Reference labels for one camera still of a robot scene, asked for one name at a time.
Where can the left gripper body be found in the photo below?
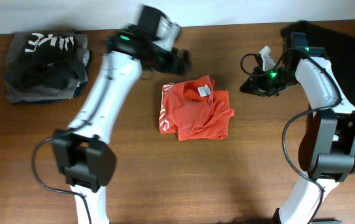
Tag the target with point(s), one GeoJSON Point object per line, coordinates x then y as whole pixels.
{"type": "Point", "coordinates": [168, 61]}

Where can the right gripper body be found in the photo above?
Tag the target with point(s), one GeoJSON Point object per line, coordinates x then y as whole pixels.
{"type": "Point", "coordinates": [272, 83]}

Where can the red t-shirt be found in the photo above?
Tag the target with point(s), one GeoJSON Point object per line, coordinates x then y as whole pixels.
{"type": "Point", "coordinates": [195, 110]}

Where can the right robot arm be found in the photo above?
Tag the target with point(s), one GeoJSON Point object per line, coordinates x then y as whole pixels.
{"type": "Point", "coordinates": [326, 153]}

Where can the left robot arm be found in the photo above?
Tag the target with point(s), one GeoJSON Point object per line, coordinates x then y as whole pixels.
{"type": "Point", "coordinates": [82, 151]}

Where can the black t-shirt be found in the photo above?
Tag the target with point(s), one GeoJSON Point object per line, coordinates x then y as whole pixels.
{"type": "Point", "coordinates": [339, 46]}

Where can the black shirt with white letters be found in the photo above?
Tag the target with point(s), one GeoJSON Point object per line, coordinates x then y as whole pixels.
{"type": "Point", "coordinates": [46, 59]}

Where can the grey folded garment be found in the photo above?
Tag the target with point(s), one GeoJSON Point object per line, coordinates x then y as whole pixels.
{"type": "Point", "coordinates": [40, 93]}

